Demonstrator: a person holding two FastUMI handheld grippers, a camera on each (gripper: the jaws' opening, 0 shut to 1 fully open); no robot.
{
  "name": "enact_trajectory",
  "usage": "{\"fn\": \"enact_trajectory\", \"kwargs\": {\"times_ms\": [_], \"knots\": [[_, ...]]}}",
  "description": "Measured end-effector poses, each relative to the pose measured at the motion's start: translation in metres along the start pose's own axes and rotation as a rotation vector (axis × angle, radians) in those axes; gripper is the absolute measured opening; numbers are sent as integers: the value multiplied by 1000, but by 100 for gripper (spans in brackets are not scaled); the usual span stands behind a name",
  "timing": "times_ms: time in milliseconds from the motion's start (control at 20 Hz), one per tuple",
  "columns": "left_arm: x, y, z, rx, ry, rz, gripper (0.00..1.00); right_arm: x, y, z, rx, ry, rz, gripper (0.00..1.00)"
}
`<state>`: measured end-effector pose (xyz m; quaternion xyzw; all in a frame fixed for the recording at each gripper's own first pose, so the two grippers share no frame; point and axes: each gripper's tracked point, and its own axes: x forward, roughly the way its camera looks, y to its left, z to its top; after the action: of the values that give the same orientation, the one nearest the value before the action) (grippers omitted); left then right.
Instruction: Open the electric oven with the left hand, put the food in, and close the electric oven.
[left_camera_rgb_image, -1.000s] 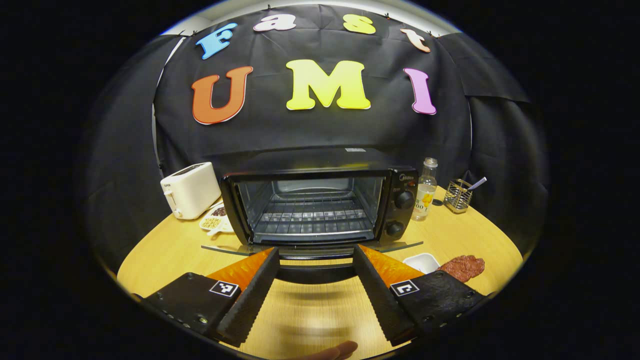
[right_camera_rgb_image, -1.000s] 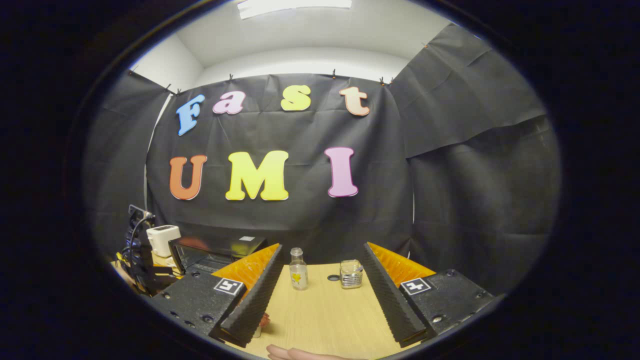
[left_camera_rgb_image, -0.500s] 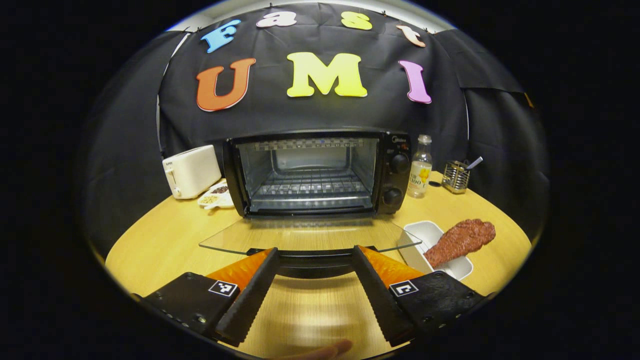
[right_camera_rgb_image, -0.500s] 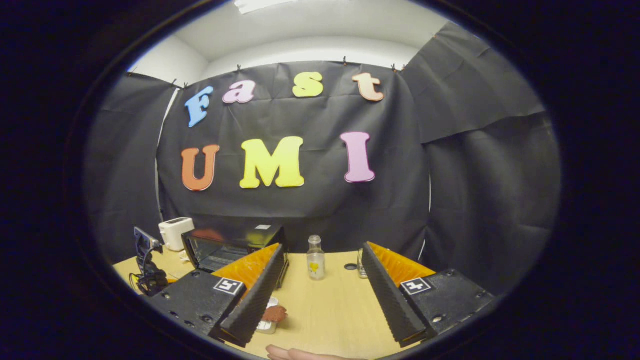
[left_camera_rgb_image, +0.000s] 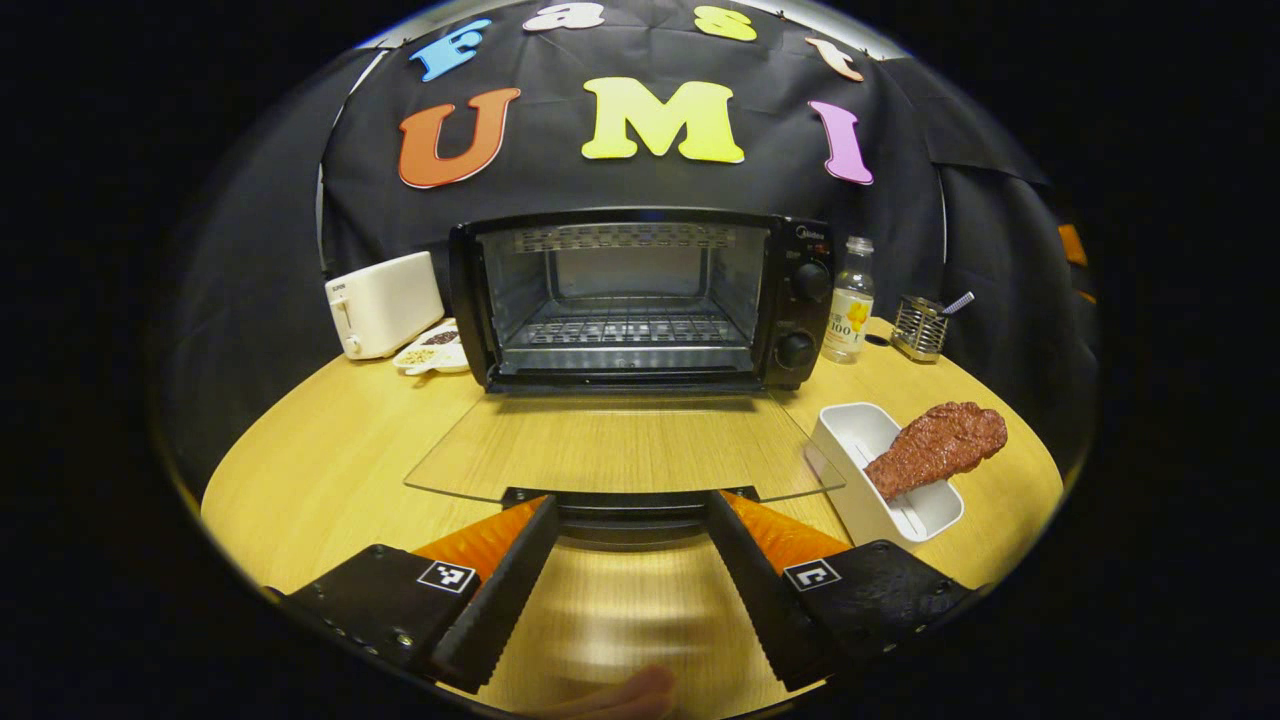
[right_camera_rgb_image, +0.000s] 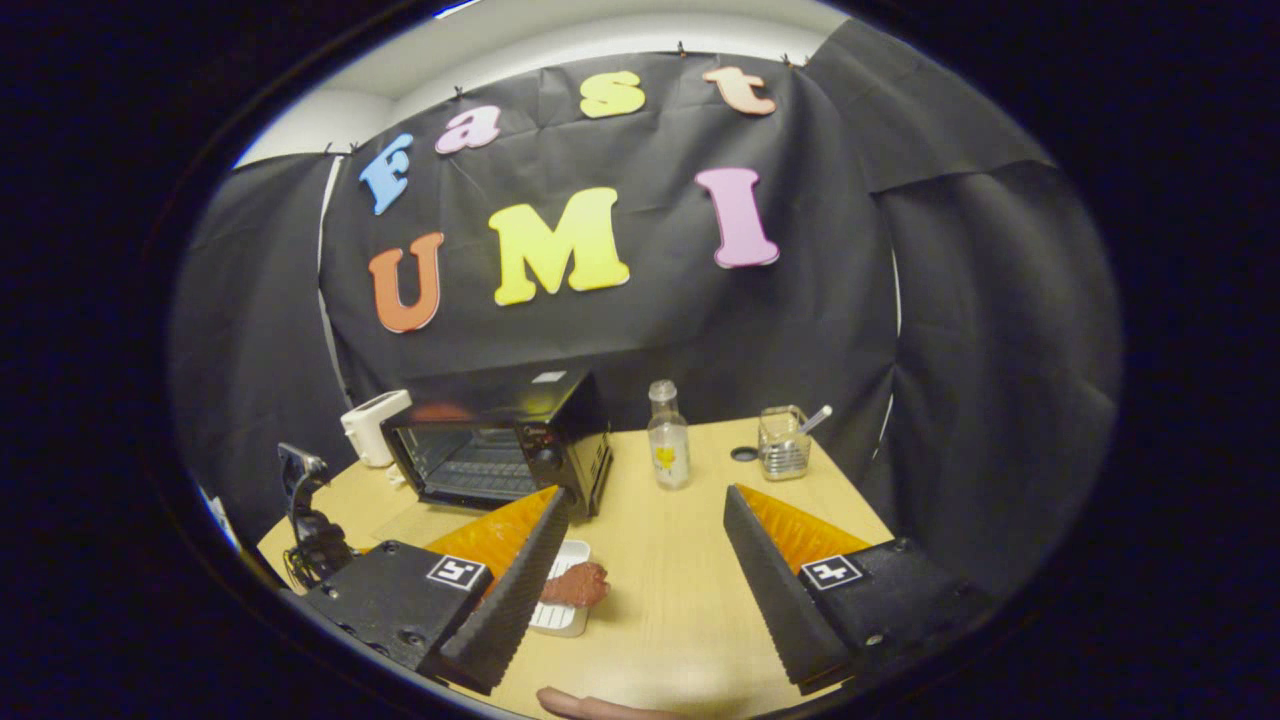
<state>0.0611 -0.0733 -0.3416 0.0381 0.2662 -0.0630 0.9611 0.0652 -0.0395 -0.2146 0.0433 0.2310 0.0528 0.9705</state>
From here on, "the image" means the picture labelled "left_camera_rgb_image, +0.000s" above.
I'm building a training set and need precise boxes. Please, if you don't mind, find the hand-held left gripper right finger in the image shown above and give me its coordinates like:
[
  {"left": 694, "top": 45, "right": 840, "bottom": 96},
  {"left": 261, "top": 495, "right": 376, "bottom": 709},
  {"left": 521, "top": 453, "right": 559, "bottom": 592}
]
[{"left": 706, "top": 490, "right": 986, "bottom": 693}]

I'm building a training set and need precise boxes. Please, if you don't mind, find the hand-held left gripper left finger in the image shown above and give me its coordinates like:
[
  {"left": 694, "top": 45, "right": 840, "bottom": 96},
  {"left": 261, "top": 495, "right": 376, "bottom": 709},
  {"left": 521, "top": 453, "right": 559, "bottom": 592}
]
[{"left": 265, "top": 494, "right": 559, "bottom": 695}]

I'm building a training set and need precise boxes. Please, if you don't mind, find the brown steak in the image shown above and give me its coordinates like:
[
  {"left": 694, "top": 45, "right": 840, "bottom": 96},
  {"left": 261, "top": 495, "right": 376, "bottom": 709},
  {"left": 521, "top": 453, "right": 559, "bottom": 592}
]
[{"left": 863, "top": 401, "right": 1009, "bottom": 502}]

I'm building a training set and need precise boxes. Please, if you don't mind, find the black electric oven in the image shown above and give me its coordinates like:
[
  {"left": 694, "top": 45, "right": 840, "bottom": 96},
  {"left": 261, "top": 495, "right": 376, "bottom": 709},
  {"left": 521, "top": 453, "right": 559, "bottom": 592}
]
[{"left": 403, "top": 207, "right": 847, "bottom": 547}]

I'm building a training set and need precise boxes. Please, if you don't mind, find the white plastic container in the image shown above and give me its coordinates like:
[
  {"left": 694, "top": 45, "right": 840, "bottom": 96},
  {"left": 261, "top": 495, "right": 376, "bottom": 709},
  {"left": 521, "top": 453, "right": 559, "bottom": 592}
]
[{"left": 805, "top": 402, "right": 966, "bottom": 545}]

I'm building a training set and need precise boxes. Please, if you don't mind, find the metal mesh utensil holder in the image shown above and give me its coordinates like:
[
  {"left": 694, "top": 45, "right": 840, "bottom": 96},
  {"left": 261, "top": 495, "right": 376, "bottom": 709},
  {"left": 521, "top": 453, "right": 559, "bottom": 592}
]
[{"left": 890, "top": 295, "right": 950, "bottom": 362}]

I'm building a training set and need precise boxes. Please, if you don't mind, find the clear plastic bottle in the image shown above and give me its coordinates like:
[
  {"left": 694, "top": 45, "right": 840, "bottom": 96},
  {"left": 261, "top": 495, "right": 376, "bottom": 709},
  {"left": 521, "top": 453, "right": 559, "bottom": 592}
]
[{"left": 821, "top": 237, "right": 876, "bottom": 364}]

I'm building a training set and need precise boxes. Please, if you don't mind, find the white seasoning dish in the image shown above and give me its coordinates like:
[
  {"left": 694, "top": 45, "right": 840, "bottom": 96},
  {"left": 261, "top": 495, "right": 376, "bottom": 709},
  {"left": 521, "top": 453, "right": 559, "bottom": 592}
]
[{"left": 392, "top": 318, "right": 471, "bottom": 377}]

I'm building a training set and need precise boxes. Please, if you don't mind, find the white toaster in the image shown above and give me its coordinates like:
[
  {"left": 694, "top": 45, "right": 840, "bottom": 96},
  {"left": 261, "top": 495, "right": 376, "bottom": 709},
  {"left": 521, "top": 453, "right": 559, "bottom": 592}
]
[{"left": 325, "top": 251, "right": 446, "bottom": 361}]

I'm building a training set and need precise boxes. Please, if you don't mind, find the black backdrop cloth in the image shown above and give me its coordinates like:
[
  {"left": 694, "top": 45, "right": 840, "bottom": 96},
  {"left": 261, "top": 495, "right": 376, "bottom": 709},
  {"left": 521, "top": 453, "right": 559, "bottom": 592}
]
[{"left": 160, "top": 0, "right": 1101, "bottom": 481}]

